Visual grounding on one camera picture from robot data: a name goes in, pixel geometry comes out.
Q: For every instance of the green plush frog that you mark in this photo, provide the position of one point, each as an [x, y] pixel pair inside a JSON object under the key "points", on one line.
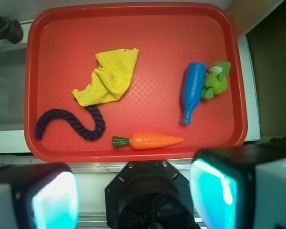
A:
{"points": [[215, 80]]}

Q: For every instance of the red plastic tray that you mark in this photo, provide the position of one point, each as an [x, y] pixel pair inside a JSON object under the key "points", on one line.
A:
{"points": [[62, 44]]}

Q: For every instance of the yellow microfiber cloth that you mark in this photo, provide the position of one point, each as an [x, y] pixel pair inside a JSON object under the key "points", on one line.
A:
{"points": [[111, 79]]}

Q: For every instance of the orange toy carrot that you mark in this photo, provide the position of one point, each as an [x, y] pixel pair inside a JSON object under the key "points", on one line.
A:
{"points": [[141, 141]]}

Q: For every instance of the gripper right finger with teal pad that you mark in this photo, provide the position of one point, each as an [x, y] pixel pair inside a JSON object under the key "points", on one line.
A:
{"points": [[242, 187]]}

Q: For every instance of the grey sink basin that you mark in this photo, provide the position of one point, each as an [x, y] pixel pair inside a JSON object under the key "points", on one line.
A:
{"points": [[12, 82]]}

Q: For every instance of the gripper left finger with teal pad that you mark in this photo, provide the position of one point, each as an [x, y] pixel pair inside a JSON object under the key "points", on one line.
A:
{"points": [[39, 196]]}

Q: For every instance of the grey sink faucet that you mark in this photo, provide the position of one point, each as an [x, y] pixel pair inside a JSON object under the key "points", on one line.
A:
{"points": [[10, 30]]}

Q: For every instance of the blue toy bottle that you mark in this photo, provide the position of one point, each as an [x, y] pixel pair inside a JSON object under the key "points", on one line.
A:
{"points": [[192, 89]]}

